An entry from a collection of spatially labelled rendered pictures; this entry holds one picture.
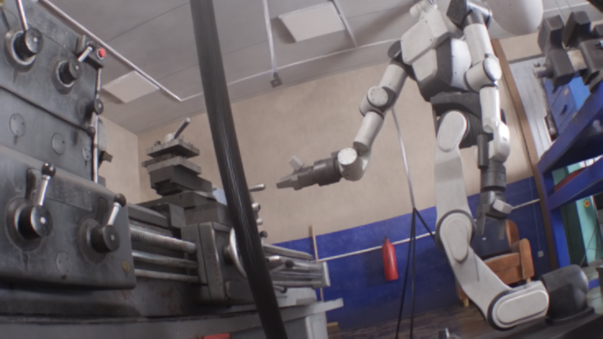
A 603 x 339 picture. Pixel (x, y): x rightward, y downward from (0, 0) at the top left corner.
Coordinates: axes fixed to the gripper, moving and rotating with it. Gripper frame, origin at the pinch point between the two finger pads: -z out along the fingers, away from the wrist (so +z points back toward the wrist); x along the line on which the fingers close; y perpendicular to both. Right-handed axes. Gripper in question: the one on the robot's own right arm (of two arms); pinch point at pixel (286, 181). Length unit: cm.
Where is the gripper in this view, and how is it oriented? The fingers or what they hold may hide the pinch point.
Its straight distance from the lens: 165.9
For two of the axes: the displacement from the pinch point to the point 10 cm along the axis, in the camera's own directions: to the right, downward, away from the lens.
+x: -1.8, 2.4, -9.5
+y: 2.8, 9.4, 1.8
